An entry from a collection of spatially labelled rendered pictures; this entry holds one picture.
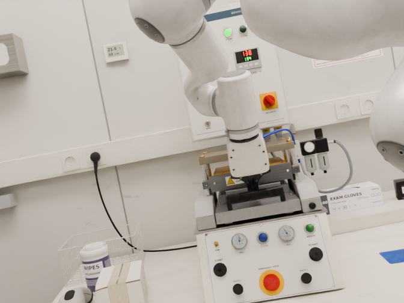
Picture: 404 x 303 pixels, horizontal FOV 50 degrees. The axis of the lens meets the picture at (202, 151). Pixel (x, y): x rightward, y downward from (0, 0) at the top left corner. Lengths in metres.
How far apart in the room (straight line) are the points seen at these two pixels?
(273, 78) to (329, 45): 0.90
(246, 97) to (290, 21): 0.50
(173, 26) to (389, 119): 0.32
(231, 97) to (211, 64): 0.14
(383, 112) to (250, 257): 0.71
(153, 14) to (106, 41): 1.20
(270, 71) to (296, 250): 0.60
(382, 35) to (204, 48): 0.41
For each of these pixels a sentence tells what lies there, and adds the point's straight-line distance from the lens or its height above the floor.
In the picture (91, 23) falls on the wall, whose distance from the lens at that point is 1.86.
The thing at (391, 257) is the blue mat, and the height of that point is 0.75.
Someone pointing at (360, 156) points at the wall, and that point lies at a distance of 1.93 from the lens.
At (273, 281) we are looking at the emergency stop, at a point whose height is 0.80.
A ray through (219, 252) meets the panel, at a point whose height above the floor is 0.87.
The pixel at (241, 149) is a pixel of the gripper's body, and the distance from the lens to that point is 1.10.
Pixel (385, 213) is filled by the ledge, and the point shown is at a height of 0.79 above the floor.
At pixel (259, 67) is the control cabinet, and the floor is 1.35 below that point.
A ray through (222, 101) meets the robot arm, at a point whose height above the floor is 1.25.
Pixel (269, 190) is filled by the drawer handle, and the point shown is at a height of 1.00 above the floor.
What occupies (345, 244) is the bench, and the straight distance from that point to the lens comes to 1.48.
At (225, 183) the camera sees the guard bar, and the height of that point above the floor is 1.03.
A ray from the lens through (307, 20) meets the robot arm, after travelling 0.56.
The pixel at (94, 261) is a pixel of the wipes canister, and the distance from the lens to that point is 1.41.
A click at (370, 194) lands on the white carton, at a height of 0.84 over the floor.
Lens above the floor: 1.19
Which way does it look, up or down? 3 degrees down
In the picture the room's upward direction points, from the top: 11 degrees counter-clockwise
